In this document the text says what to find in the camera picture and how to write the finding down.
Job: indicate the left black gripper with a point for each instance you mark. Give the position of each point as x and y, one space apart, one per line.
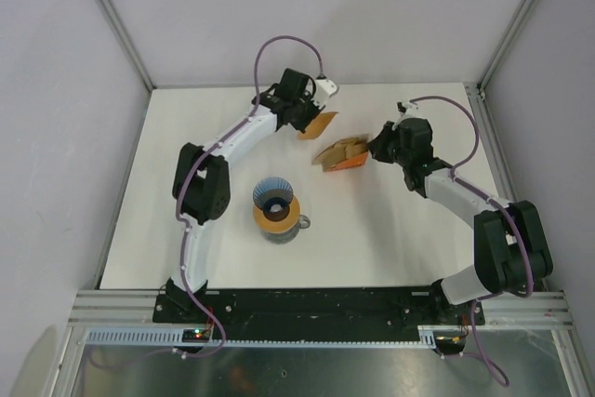
301 125

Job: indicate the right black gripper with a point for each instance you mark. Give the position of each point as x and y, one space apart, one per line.
376 147

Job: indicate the blue glass dripper cone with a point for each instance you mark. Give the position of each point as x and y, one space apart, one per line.
272 192

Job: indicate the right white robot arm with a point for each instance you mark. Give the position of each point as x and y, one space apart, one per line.
510 249

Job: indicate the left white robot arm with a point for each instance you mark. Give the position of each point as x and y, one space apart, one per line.
202 183

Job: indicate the brown paper coffee filters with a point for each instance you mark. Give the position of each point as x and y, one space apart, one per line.
344 149

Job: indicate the round bamboo dripper stand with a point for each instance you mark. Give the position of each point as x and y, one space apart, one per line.
279 222

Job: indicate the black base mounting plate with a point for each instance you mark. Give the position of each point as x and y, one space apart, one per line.
341 313

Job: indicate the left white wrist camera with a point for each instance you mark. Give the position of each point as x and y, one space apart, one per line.
323 90

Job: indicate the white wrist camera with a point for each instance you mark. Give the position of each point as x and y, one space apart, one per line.
323 90
407 110

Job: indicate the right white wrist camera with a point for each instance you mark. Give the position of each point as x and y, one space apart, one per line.
407 110

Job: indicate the grey slotted cable duct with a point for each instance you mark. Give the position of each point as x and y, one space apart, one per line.
178 337

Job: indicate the aluminium frame profile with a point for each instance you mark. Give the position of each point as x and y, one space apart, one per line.
114 20

